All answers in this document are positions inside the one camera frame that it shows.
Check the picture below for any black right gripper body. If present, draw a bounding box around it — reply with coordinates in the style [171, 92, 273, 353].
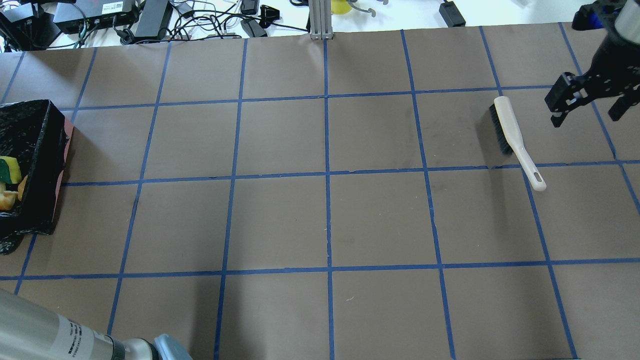
[576, 35, 639, 106]

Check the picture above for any beige hand brush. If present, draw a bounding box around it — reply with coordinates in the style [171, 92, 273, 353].
[489, 96, 547, 192]

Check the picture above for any orange bread roll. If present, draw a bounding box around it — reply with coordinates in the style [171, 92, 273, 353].
[17, 175, 28, 202]

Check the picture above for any yellow sponge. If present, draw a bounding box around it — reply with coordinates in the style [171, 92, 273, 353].
[0, 156, 23, 185]

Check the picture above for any beige pastry piece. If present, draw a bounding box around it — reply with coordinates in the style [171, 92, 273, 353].
[0, 182, 19, 212]

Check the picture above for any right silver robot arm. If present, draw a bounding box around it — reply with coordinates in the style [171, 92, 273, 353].
[544, 0, 640, 128]

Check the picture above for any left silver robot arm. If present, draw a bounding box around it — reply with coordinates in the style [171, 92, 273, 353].
[0, 289, 192, 360]

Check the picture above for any bin with black bag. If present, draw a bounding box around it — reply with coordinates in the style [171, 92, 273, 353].
[0, 99, 73, 255]

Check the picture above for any small black power brick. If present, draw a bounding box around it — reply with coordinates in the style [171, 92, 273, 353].
[438, 0, 466, 28]

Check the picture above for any yellow tape roll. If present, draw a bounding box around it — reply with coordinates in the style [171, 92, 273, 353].
[330, 0, 352, 15]

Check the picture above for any black smartphone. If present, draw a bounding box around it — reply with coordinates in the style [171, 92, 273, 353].
[240, 0, 259, 16]

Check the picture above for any black power adapter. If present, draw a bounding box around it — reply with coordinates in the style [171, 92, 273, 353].
[134, 0, 173, 43]

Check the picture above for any aluminium frame post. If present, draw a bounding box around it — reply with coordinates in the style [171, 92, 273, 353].
[308, 0, 334, 40]

